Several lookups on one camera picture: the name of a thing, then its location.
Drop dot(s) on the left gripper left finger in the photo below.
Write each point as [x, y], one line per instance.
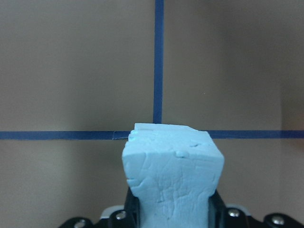
[132, 211]

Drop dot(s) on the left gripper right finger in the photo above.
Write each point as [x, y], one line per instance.
[217, 208]

